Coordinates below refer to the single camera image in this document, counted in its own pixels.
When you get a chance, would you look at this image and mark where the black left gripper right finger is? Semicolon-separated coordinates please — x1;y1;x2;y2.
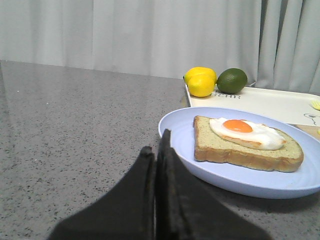
155;129;271;240

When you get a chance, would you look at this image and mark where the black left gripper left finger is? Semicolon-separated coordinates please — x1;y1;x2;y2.
48;146;156;240

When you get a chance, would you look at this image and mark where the light blue round plate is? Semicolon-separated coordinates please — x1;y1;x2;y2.
158;107;320;199

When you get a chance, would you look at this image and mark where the bread slice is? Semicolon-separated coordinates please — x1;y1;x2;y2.
193;115;304;172

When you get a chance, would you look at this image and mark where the fried egg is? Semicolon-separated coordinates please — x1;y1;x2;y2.
209;117;286;150

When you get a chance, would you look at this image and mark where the white bear tray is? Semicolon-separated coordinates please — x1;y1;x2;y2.
185;87;320;126

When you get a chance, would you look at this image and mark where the front yellow lemon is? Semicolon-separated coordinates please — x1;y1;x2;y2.
187;74;216;98

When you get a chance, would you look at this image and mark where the yellow lemon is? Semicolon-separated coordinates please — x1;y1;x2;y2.
183;66;217;84
187;74;216;98

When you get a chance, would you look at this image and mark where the green lime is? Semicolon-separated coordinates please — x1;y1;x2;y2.
216;68;248;94

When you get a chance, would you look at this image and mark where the rear yellow lemon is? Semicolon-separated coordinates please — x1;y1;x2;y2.
183;66;217;84

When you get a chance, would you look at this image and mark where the wooden cutting board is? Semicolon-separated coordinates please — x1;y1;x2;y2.
294;124;320;140

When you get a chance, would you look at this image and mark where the yellow fry piece left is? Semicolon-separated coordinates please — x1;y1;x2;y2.
310;100;320;111

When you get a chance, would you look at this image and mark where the white curtain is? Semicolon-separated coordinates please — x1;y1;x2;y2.
0;0;320;94

